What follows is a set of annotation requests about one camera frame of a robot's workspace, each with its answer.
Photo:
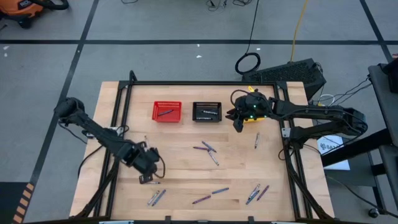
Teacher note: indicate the purple crayon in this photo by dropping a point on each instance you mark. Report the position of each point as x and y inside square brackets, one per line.
[263, 193]
[201, 199]
[200, 148]

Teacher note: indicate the white paper sign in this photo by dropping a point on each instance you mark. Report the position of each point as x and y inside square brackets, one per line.
[334, 155]

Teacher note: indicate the black caster wheel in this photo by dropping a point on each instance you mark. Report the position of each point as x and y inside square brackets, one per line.
[373, 213]

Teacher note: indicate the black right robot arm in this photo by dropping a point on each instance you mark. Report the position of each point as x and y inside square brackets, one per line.
[311, 109]

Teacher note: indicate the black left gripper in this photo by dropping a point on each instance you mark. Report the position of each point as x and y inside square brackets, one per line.
[144, 158]

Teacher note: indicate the black computer case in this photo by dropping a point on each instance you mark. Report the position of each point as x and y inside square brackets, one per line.
[286, 74]

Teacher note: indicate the black item on cart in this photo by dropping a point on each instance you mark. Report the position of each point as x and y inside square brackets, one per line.
[392, 74]

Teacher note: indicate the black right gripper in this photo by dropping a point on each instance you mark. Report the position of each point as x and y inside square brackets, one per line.
[252, 107]

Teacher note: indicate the black plastic basket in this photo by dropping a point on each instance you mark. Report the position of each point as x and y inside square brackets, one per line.
[214, 107]

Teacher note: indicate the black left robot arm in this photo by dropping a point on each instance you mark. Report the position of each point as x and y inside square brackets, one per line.
[93, 126]

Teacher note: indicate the grey top black cart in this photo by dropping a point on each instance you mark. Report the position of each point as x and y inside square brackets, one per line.
[384, 102]

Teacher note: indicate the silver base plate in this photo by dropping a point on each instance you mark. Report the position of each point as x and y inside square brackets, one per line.
[115, 129]
[286, 132]

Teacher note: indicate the orange shop vacuum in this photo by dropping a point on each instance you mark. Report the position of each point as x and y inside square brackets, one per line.
[18, 9]

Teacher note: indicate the yellow plastic basket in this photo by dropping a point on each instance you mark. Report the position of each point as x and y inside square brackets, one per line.
[258, 119]

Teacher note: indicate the red plastic basket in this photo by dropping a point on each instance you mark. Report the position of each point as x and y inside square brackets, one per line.
[174, 117]

